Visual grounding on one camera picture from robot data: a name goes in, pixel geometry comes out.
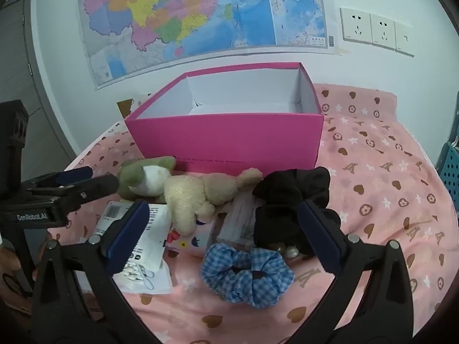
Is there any pink printed blanket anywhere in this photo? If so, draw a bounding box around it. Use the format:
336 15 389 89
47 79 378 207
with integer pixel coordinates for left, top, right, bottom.
46 83 459 344

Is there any green plush toy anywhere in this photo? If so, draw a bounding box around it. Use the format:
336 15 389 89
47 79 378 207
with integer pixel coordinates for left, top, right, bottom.
116 156 177 201

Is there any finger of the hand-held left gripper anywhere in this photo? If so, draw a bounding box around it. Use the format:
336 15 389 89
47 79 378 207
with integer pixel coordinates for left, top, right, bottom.
22 166 94 191
28 174 120 220

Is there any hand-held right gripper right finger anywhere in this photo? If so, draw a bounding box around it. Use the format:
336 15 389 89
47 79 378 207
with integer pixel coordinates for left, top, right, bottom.
287 199 431 344

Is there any blue perforated basket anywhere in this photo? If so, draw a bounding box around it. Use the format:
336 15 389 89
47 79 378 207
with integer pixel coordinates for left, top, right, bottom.
435 91 459 201

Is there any clear plastic packet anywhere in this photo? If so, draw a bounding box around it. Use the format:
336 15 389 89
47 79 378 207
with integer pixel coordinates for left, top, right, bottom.
215 190 264 251

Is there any cream star printed cloth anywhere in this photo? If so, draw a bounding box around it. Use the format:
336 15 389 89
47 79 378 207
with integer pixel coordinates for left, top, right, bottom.
116 93 155 119

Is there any pink cardboard box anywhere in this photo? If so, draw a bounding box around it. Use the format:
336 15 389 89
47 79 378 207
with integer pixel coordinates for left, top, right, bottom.
124 62 325 174

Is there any clear bag of hair clips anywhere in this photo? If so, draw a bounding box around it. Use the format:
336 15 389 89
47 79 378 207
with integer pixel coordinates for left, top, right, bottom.
113 258 172 294

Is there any wall map poster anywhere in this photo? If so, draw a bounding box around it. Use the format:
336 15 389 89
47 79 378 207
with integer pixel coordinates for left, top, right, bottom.
77 0 339 90

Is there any grey door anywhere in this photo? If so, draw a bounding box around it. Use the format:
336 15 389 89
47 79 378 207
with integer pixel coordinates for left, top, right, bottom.
0 0 77 183

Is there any beige plush toy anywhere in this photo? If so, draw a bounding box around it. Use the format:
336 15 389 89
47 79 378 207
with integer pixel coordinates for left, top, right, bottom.
163 168 264 236

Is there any blue gingham scrunchie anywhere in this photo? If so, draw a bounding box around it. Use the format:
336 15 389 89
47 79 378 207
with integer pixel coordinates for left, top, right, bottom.
200 243 295 309

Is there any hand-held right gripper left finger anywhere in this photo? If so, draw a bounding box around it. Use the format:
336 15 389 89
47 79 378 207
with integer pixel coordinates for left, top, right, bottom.
32 200 162 344

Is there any pink floral tissue pack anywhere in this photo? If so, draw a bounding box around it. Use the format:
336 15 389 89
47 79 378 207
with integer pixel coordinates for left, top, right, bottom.
163 218 220 257

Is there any white wall socket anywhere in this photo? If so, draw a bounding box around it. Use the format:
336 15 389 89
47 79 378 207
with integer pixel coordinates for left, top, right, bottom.
394 21 416 58
369 13 398 49
340 7 374 45

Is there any white barcode packet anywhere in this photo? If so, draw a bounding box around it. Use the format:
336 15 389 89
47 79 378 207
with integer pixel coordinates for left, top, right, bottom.
92 201 173 273

